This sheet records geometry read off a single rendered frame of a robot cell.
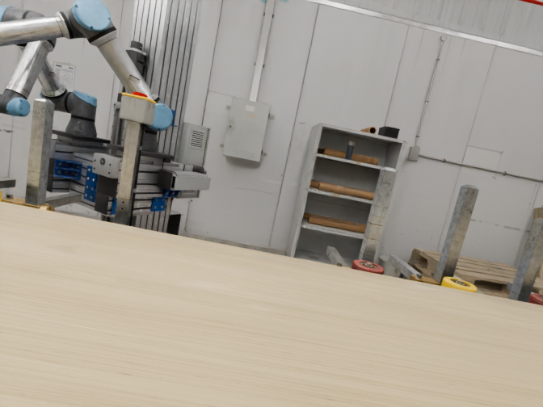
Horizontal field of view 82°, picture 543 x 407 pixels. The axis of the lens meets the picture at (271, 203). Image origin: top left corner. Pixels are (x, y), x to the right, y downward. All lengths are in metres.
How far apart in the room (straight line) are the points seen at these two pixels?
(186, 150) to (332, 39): 2.37
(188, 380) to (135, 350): 0.07
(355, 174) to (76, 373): 3.55
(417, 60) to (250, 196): 2.37
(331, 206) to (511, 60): 2.55
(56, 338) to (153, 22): 1.78
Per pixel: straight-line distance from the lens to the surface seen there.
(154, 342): 0.41
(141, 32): 2.05
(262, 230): 3.71
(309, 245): 3.78
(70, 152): 2.02
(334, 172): 3.69
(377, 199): 0.97
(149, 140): 1.63
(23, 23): 1.60
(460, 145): 4.27
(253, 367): 0.39
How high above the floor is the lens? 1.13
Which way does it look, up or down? 8 degrees down
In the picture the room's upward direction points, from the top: 12 degrees clockwise
